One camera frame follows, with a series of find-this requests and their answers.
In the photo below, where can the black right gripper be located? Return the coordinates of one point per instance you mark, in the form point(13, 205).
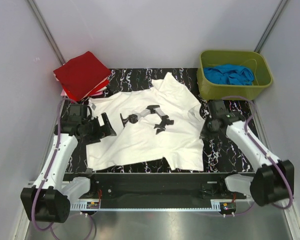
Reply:
point(205, 132)

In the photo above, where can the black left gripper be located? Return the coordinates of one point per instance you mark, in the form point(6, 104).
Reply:
point(100, 127)

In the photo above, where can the white t-shirt with robot print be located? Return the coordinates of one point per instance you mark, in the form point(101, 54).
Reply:
point(163, 121)

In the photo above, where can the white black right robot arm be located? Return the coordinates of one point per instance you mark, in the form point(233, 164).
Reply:
point(273, 181)

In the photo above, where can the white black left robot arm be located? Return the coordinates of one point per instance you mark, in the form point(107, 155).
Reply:
point(47, 200)

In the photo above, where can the folded pink t-shirt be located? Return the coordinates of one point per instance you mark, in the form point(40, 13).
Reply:
point(95, 93)

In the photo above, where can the olive green plastic bin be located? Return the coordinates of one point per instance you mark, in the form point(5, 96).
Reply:
point(250, 59)

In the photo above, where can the folded dark red t-shirt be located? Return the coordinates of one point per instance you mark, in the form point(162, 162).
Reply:
point(81, 74)

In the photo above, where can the crumpled blue t-shirt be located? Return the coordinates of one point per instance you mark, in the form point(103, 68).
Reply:
point(229, 74)

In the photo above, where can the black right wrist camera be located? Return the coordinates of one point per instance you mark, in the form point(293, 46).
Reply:
point(218, 111)

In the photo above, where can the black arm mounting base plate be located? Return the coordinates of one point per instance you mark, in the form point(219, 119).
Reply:
point(116, 185)

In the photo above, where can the grey slotted cable duct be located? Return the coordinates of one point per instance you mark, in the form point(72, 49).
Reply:
point(183, 205)

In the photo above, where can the right aluminium frame post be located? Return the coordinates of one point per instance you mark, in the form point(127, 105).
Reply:
point(271, 25)

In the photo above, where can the aluminium frame post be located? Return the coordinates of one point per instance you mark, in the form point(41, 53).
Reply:
point(271, 25)
point(46, 31)

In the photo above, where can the left aluminium frame post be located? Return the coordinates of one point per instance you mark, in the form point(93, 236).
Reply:
point(46, 31)

